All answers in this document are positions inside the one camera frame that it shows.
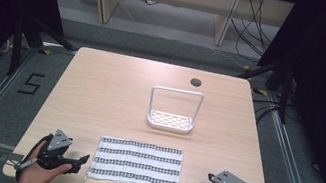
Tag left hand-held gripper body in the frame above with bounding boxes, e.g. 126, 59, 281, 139
35, 126, 79, 175

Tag striped white towel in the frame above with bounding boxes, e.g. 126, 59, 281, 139
80, 131, 187, 183

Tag white plastic rack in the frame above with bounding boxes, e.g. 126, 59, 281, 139
144, 84, 205, 137

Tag person's left hand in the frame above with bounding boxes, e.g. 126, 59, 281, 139
17, 136, 77, 183

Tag grey tape strip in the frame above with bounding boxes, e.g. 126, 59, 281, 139
6, 152, 26, 164

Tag black metal stand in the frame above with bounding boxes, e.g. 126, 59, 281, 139
230, 56, 297, 125
5, 12, 81, 87

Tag beige wooden shelf unit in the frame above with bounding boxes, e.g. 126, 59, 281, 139
36, 0, 297, 58

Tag grey cable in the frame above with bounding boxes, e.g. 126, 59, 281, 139
12, 154, 39, 175

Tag round table cable hole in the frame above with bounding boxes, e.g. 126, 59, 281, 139
188, 76, 204, 89

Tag bundle of black cables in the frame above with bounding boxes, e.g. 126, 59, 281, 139
223, 0, 285, 64

